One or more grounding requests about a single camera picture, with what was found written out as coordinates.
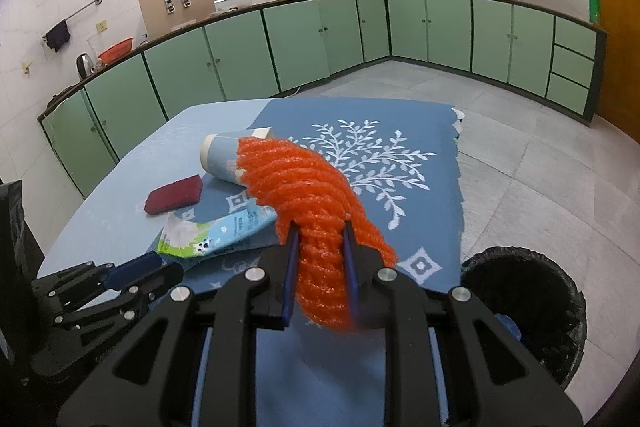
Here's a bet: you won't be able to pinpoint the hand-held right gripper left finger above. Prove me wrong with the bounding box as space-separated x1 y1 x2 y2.
57 226 301 427

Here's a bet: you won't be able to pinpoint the green and white milk carton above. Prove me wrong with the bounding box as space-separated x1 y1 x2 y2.
156 202 278 260

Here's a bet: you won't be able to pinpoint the green base cabinets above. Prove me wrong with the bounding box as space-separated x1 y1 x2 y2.
37 0 608 200

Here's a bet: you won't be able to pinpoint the red plastic basin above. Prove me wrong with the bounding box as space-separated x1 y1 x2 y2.
97 38 135 62

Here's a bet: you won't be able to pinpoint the wooden door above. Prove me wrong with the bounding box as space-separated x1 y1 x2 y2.
582 0 640 148

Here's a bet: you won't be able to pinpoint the black trash bin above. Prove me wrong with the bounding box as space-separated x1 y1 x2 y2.
460 247 587 390

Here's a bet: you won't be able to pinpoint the blue patterned tablecloth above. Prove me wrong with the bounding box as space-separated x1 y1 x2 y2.
37 99 466 427

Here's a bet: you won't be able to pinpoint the blue paper cup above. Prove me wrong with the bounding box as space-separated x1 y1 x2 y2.
200 126 273 185

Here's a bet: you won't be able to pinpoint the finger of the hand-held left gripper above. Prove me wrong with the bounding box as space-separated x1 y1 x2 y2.
50 263 185 333
31 253 165 308

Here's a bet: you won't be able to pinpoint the orange foam net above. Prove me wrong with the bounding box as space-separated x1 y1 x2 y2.
235 136 399 335

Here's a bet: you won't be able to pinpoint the dark towel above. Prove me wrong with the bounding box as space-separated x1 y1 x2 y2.
44 20 72 52

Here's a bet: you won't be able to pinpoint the red sponge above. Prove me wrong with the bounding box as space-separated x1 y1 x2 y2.
144 174 203 215

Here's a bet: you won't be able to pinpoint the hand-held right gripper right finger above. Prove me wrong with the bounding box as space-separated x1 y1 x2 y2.
345 218 583 427

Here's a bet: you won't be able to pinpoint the cardboard box on counter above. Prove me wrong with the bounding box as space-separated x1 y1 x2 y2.
138 0 216 38

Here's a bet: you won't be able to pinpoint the metal towel bar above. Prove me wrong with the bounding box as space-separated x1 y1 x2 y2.
65 0 103 25

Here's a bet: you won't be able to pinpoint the black furniture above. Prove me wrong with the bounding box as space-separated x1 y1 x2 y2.
0 179 46 280

